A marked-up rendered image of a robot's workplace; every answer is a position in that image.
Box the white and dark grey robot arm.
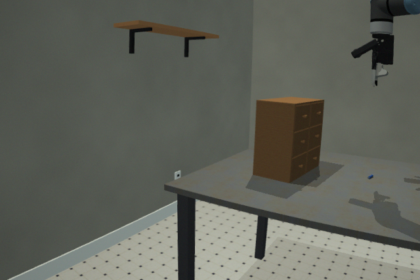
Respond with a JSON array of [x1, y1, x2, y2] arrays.
[[351, 0, 420, 58]]

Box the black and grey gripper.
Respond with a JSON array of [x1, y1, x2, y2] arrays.
[[371, 33, 394, 86]]

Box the brown wooden chest of drawers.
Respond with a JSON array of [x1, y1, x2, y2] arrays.
[[253, 97, 324, 183]]

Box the brown wooden drawer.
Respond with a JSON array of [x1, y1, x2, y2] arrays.
[[306, 146, 320, 172], [294, 104, 310, 130], [290, 152, 307, 181], [292, 129, 309, 156], [308, 124, 322, 149], [310, 102, 324, 125]]

